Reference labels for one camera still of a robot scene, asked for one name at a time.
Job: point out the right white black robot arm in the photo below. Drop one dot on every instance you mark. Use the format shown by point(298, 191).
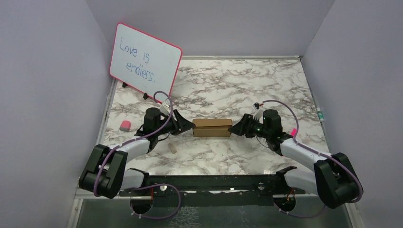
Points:
point(330, 176)

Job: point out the white board with pink frame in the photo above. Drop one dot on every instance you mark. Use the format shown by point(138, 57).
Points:
point(144, 62)

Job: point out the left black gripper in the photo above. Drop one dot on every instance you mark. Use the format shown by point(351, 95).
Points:
point(183, 123)

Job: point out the small cork stopper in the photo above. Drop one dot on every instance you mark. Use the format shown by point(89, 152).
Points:
point(172, 148)

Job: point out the pink eraser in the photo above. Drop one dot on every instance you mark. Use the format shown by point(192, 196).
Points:
point(125, 126)

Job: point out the green capped marker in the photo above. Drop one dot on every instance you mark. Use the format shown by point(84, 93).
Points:
point(320, 114)

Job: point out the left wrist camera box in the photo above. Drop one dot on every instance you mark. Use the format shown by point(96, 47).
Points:
point(166, 107)

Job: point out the brown cardboard box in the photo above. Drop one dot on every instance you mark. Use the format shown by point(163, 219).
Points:
point(212, 127)

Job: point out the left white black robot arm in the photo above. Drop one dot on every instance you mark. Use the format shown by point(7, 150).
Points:
point(105, 173)

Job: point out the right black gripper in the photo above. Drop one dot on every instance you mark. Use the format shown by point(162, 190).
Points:
point(243, 127)

